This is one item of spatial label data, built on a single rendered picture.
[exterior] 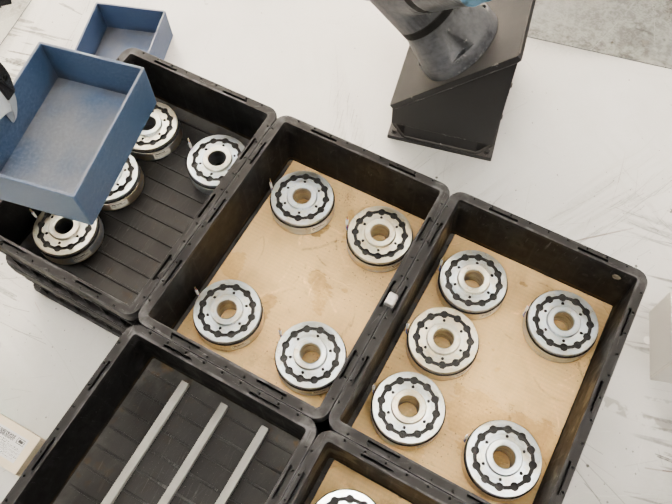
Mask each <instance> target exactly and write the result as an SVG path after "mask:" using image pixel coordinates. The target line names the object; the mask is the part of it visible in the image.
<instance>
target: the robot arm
mask: <svg viewBox="0 0 672 504"><path fill-rule="evenodd" d="M369 1H370V2H371V3H372V4H373V5H374V6H375V7H376V8H377V9H378V10H379V11H380V12H381V13H382V14H383V15H384V17H385V18H386V19H387V20H388V21H389V22H390V23H391V24H392V25H393V26H394V27H395V28H396V29H397V30H398V31H399V32H400V33H401V34H402V35H403V36H404V38H405V39H406V40H407V41H408V42H409V45H410V47H411V49H412V51H413V53H414V55H415V56H416V58H417V62H418V65H419V67H420V69H421V70H422V72H423V73H424V74H425V75H426V76H427V77H428V78H429V79H431V80H433V81H444V80H448V79H451V78H453V77H455V76H457V75H459V74H461V73H462V72H464V71H465V70H467V69H468V68H469V67H471V66H472V65H473V64H474V63H475V62H476V61H477V60H478V59H479V58H480V57H481V56H482V55H483V54H484V52H485V51H486V50H487V49H488V47H489V46H490V44H491V42H492V41H493V39H494V37H495V34H496V31H497V27H498V19H497V16H496V14H495V13H494V12H493V11H492V10H491V8H490V7H489V6H488V5H487V4H485V2H489V1H492V0H369ZM4 115H6V116H7V117H8V119H9V120H10V121H11V122H13V123H14V122H15V120H16V118H17V100H16V96H15V88H14V85H13V82H12V79H11V77H10V75H9V73H8V71H7V70H6V68H5V67H4V66H3V65H2V64H1V62H0V119H1V118H2V117H3V116H4Z"/></svg>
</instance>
